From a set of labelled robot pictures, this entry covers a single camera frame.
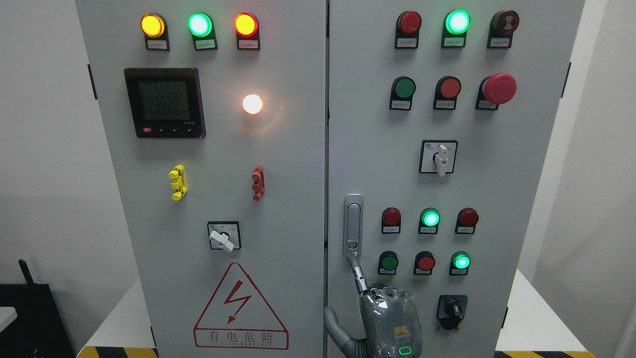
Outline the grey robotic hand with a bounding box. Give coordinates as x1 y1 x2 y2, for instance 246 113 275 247
324 253 423 358

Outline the silver door handle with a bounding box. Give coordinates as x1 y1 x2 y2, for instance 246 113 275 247
343 193 364 257

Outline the grey right cabinet door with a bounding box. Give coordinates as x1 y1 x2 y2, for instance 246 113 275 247
327 0 584 358

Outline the grey cabinet door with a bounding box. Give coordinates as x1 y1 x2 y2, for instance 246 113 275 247
327 0 584 358
77 0 326 358

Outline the grey left cabinet door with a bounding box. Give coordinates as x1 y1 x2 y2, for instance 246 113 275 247
77 0 326 358

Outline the green push button lower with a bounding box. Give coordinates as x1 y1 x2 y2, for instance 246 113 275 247
377 250 399 275

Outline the green push button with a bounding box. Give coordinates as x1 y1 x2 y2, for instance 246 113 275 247
389 76 416 110
377 250 399 275

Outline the red push button lower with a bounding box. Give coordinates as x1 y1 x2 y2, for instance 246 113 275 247
413 251 436 275

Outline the red push button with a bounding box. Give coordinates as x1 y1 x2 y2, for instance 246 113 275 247
413 251 436 275
432 76 462 110

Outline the green lit button lower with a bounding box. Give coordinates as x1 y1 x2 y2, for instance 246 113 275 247
448 251 471 276

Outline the dark red indicator light middle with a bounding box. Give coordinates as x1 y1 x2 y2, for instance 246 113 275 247
381 207 401 234

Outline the dark red indicator light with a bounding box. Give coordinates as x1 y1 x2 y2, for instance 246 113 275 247
395 10 422 49
381 207 401 234

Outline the green lit indicator light middle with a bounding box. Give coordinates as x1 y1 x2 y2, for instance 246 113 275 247
418 207 440 234

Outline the dark red indicator right middle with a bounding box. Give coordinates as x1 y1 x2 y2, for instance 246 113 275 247
455 207 479 234

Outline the red electric hazard warning sticker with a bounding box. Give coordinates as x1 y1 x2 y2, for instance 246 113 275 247
193 262 289 351

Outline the red terminal connector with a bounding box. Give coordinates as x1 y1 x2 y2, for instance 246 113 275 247
251 165 265 201

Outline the green push button upper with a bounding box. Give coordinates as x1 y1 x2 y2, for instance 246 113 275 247
389 76 416 110

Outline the red push button upper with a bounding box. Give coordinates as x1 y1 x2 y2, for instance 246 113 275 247
432 76 462 110

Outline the red emergency stop button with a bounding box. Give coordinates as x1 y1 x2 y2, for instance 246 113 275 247
475 73 517 110

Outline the yellow terminal connector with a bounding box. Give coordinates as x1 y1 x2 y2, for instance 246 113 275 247
168 165 188 201

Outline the white glowing indicator light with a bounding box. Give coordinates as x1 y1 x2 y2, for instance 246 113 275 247
241 94 263 115

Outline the dark red indicator light top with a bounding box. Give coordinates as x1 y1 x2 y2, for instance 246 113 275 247
395 10 422 49

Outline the bright green indicator light top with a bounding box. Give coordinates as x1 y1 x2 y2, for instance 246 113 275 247
441 9 471 48

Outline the black digital power meter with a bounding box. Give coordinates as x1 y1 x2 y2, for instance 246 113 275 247
124 68 206 138

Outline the dark red buzzer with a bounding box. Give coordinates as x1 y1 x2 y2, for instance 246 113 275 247
487 10 520 48

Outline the red-orange indicator light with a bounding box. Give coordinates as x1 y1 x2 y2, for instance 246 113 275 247
234 12 260 50

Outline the black box with antenna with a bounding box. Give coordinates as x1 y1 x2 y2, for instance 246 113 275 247
0 259 76 358

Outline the green indicator light top left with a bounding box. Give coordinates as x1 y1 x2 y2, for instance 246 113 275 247
188 12 218 51

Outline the yellow indicator light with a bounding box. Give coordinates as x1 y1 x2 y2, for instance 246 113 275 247
140 13 170 51

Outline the black knob selector switch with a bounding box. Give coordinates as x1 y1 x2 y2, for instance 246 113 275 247
436 295 468 330

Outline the white upper rotary selector switch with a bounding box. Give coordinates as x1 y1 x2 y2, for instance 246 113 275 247
419 140 458 177

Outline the left door selector switch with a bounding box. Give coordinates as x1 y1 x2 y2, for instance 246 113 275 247
207 221 241 252

